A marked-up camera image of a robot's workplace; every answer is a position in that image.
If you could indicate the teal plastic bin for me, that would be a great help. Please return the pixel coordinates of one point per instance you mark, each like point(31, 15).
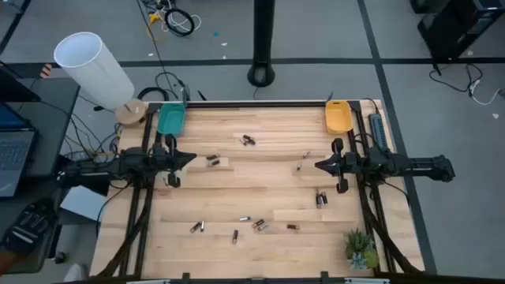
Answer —
point(171, 120)

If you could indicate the white shade wooden base lamp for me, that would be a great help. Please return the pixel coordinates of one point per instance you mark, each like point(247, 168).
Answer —
point(90, 67)

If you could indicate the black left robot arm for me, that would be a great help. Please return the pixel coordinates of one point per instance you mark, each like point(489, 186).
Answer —
point(118, 165)

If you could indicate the white rounded object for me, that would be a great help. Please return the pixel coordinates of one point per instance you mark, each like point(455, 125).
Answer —
point(75, 273)

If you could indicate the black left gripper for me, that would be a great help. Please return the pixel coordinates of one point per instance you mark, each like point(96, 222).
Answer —
point(165, 159)

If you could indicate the yellow plastic bin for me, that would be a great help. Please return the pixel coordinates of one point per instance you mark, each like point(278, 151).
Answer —
point(338, 117)

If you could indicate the black equipment cabinet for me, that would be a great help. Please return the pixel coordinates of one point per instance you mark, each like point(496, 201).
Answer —
point(453, 27)

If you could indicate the dark grey battery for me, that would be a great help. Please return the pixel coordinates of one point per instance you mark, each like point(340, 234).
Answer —
point(195, 227)

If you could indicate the yellow plug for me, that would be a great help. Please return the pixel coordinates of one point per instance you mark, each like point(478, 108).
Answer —
point(153, 17)

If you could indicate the black silver printed battery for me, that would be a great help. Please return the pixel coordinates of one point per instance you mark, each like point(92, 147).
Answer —
point(263, 227)

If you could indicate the black desk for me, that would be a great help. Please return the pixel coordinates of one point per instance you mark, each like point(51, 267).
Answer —
point(55, 118)

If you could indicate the grey laptop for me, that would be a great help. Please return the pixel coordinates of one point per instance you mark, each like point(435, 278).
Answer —
point(13, 154)

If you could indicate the orange white striped object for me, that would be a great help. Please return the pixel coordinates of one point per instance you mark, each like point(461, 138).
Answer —
point(46, 71)

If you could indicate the black flat box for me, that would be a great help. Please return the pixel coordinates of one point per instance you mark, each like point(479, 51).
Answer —
point(88, 190)

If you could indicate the copper black battery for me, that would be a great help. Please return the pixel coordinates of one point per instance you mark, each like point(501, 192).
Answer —
point(324, 197)
point(317, 199)
point(258, 223)
point(212, 157)
point(248, 141)
point(292, 226)
point(214, 162)
point(235, 236)
point(251, 138)

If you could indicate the white metal bracket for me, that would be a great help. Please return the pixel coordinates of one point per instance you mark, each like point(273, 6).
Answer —
point(367, 281)
point(148, 281)

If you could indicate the grey blue power strip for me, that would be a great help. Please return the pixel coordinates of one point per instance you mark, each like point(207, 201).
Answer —
point(378, 128)

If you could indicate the small green succulent plant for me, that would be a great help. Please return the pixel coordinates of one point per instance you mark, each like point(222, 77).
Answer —
point(359, 246)

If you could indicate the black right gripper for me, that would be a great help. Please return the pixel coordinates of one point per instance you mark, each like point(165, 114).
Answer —
point(347, 165)

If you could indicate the black pole with round end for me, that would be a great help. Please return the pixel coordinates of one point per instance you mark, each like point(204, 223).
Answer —
point(262, 35)

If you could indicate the black caster wheel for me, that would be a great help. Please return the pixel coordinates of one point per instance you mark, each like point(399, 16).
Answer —
point(59, 258)

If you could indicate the black monitor back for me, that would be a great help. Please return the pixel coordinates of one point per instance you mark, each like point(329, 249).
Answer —
point(16, 88)

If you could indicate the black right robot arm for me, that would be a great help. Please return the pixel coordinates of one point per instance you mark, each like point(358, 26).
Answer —
point(414, 163)

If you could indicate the pale grey flat box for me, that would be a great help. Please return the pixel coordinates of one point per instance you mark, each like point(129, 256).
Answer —
point(81, 203)

